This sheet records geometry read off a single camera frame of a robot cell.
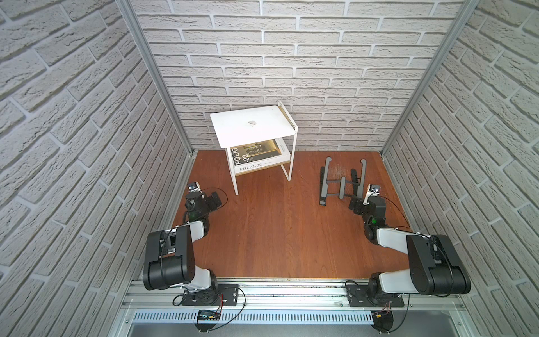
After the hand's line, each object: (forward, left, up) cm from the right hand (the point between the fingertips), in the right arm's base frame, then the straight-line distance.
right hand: (359, 194), depth 92 cm
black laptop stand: (+7, +5, -4) cm, 10 cm away
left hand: (+5, +71, +1) cm, 71 cm away
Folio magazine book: (+16, +46, +12) cm, 50 cm away
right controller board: (-46, +4, -9) cm, 47 cm away
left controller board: (-40, +65, -9) cm, 77 cm away
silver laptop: (+17, +49, +28) cm, 59 cm away
